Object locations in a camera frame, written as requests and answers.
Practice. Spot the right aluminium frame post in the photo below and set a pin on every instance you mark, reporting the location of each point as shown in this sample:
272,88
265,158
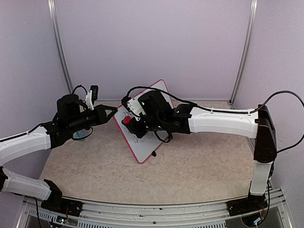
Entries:
245,51

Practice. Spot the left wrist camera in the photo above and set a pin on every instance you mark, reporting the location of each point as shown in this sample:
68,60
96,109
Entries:
91,96

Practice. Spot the aluminium frame post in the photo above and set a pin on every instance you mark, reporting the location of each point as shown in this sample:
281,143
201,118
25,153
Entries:
245,51
56,30

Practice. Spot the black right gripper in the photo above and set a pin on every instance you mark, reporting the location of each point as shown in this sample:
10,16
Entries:
139,132

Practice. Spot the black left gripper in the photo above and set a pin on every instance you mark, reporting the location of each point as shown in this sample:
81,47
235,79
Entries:
101,116

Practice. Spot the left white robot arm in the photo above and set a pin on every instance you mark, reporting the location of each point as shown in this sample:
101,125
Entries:
72,116

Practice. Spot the left aluminium frame post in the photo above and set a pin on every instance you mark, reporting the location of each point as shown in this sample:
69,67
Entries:
56,30

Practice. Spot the front aluminium rail base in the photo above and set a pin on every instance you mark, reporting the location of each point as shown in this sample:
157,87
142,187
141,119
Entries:
93,214

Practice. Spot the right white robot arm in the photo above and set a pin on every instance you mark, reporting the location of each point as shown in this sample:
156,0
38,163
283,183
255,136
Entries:
153,113

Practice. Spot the red black whiteboard eraser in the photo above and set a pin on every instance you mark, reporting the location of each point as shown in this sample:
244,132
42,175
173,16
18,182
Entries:
126,120

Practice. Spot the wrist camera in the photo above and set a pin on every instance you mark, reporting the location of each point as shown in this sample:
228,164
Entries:
133,106
91,96

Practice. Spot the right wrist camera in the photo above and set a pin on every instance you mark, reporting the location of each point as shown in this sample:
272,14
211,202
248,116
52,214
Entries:
133,106

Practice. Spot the light blue ceramic mug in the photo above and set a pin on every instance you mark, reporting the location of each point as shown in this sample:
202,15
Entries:
79,136

